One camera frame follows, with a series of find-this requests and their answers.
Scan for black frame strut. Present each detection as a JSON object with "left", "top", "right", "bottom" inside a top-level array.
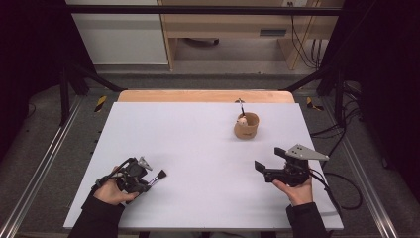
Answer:
[
  {"left": 279, "top": 62, "right": 349, "bottom": 128},
  {"left": 58, "top": 61, "right": 128, "bottom": 127}
]

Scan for person's right hand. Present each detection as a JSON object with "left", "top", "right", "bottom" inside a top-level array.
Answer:
[{"left": 271, "top": 177, "right": 314, "bottom": 208}]

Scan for tan bear pen holder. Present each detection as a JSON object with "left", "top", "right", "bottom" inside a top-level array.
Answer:
[{"left": 233, "top": 112, "right": 261, "bottom": 140}]

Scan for black curtain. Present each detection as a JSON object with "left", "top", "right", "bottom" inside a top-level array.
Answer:
[
  {"left": 321, "top": 0, "right": 420, "bottom": 202},
  {"left": 0, "top": 0, "right": 97, "bottom": 160}
]

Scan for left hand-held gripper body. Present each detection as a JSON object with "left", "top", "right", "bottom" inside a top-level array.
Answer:
[{"left": 113, "top": 156, "right": 155, "bottom": 196}]

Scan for yellow black tape marker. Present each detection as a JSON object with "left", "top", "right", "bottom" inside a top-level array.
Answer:
[
  {"left": 305, "top": 96, "right": 325, "bottom": 112},
  {"left": 94, "top": 95, "right": 108, "bottom": 113}
]

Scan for thin stick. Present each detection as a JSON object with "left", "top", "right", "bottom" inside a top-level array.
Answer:
[{"left": 235, "top": 97, "right": 247, "bottom": 117}]

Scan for black makeup brush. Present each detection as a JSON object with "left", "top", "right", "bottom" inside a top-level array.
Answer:
[{"left": 147, "top": 169, "right": 167, "bottom": 186}]

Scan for wooden table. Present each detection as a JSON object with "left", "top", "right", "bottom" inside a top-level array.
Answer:
[{"left": 117, "top": 89, "right": 295, "bottom": 104}]

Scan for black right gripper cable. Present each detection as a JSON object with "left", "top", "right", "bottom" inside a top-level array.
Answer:
[{"left": 308, "top": 167, "right": 364, "bottom": 219}]

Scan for light wooden desk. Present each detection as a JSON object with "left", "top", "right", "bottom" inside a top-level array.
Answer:
[{"left": 157, "top": 0, "right": 345, "bottom": 71}]

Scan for black hanging desk cables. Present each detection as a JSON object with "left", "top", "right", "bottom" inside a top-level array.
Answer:
[{"left": 287, "top": 1, "right": 323, "bottom": 69}]

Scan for person's left hand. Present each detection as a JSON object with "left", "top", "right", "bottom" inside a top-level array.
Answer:
[{"left": 93, "top": 166, "right": 141, "bottom": 206}]

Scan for black frame crossbar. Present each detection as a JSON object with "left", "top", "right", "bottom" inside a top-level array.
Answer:
[{"left": 64, "top": 4, "right": 343, "bottom": 16}]

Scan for black floor cables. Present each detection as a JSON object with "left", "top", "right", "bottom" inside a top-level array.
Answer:
[{"left": 309, "top": 80, "right": 365, "bottom": 167}]

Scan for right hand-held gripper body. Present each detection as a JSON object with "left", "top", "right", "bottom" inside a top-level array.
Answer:
[{"left": 263, "top": 143, "right": 331, "bottom": 188}]

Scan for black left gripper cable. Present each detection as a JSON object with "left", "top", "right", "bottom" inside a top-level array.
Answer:
[{"left": 93, "top": 157, "right": 137, "bottom": 190}]

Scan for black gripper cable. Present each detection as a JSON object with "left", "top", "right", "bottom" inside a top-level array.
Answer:
[
  {"left": 308, "top": 167, "right": 364, "bottom": 219},
  {"left": 93, "top": 157, "right": 137, "bottom": 190}
]

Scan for white cabinet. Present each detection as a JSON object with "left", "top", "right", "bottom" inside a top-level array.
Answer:
[{"left": 65, "top": 0, "right": 169, "bottom": 65}]

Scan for white table board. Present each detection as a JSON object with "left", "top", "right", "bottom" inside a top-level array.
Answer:
[{"left": 62, "top": 101, "right": 345, "bottom": 231}]

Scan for aluminium floor rail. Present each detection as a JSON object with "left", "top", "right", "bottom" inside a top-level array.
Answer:
[
  {"left": 0, "top": 94, "right": 84, "bottom": 238},
  {"left": 320, "top": 97, "right": 401, "bottom": 238}
]

